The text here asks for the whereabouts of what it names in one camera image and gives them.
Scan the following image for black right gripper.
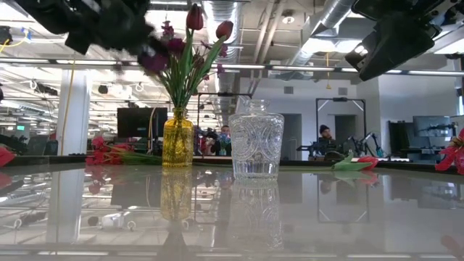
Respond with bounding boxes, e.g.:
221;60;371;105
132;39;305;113
344;14;442;83

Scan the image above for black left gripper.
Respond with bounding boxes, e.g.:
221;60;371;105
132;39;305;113
65;0;157;56

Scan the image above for purple flower bunch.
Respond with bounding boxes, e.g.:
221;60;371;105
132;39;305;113
139;20;189;109
191;39;231;109

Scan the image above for dark red tulip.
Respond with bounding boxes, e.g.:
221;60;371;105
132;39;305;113
179;3;205;109
188;20;235;109

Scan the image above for large red flower bunch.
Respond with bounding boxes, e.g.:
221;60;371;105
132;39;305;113
434;126;464;176

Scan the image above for small red flower bunch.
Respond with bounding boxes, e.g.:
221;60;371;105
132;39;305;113
85;136;163;167

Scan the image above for yellow glass vase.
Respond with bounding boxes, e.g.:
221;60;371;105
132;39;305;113
162;107;196;169

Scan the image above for clear glass vase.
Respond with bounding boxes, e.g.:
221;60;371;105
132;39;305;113
228;99;286;181

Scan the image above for grey computer monitor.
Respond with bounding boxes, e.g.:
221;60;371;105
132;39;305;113
412;115;453;139

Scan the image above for white building column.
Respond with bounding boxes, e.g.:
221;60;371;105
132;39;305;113
56;68;92;157

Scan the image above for black computer monitor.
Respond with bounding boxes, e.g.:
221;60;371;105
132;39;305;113
116;107;169;139

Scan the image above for person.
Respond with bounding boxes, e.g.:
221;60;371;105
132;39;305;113
318;124;339;154
211;125;233;157

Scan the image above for silver ceiling air duct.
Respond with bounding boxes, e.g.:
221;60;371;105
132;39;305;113
202;0;244;120
289;0;364;67

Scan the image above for black metal station frame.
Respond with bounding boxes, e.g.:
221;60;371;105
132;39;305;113
315;96;368;157

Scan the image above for yellow hanging cord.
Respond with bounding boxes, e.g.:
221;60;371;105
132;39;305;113
59;54;76;157

